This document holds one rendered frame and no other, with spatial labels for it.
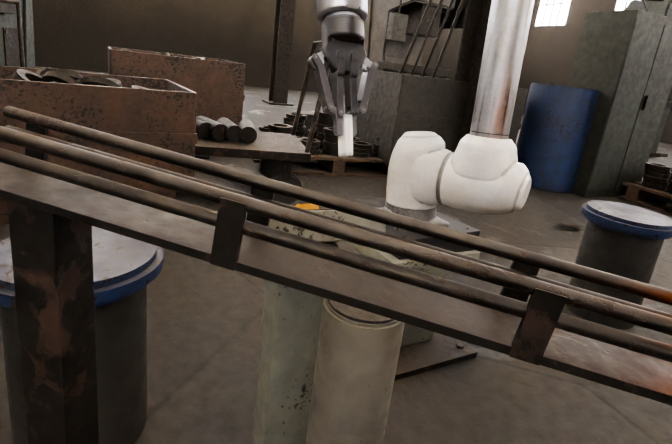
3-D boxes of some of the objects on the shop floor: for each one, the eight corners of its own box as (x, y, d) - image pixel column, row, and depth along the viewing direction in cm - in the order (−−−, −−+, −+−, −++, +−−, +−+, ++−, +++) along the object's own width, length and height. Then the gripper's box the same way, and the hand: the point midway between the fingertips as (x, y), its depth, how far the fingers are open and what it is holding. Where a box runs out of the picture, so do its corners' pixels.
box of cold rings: (220, 133, 465) (223, 58, 444) (241, 150, 395) (246, 63, 374) (108, 129, 418) (107, 45, 397) (110, 148, 348) (108, 47, 327)
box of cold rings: (447, 158, 480) (462, 75, 456) (508, 183, 398) (531, 83, 374) (341, 154, 433) (353, 61, 409) (386, 181, 351) (404, 67, 327)
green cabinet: (542, 182, 419) (585, 11, 378) (592, 182, 448) (638, 24, 407) (587, 198, 377) (642, 8, 336) (639, 197, 406) (696, 22, 365)
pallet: (369, 156, 441) (375, 111, 429) (406, 178, 368) (415, 125, 356) (246, 150, 401) (249, 100, 388) (260, 173, 328) (265, 113, 316)
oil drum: (592, 193, 400) (621, 91, 375) (544, 193, 375) (572, 85, 351) (539, 175, 451) (562, 85, 427) (494, 174, 427) (516, 79, 402)
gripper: (316, 5, 72) (319, 152, 71) (385, 18, 78) (389, 154, 77) (300, 23, 79) (302, 157, 78) (365, 34, 85) (368, 159, 84)
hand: (345, 136), depth 78 cm, fingers closed
